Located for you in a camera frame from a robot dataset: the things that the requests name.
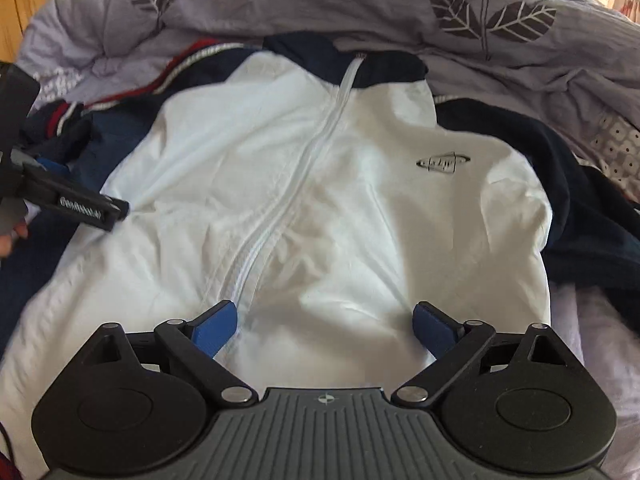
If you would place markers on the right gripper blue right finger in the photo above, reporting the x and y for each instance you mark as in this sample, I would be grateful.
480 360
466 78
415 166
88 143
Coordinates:
455 346

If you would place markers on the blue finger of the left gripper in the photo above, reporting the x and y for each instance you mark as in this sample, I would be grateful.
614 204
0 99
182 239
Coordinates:
54 167

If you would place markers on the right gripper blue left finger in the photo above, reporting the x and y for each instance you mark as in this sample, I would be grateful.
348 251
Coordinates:
189 349

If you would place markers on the navy white track jacket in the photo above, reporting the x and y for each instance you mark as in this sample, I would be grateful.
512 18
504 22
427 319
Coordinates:
325 193

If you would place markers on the person's left hand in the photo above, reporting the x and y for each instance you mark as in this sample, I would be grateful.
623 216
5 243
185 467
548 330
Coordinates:
8 240

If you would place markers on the purple floral duvet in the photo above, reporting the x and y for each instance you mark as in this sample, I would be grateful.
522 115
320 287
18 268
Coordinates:
581 78

